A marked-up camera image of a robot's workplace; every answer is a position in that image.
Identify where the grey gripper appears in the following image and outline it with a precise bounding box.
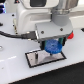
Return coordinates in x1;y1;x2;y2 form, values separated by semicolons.
35;21;73;50

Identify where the blue plastic gear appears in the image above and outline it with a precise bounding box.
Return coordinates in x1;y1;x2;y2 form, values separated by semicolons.
45;39;62;54

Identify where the red plastic gear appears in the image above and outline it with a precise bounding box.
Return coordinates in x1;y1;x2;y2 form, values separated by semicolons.
68;32;74;39

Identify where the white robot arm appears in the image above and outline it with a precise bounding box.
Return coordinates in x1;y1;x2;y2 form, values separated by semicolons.
14;0;77;49

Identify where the left metal peg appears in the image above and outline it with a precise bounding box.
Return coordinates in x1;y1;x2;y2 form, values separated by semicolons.
33;53;39;63

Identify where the black-framed peg base plate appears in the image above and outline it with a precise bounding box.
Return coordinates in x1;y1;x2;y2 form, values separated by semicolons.
26;50;65;68

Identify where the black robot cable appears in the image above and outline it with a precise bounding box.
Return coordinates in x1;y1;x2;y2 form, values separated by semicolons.
0;30;37;40

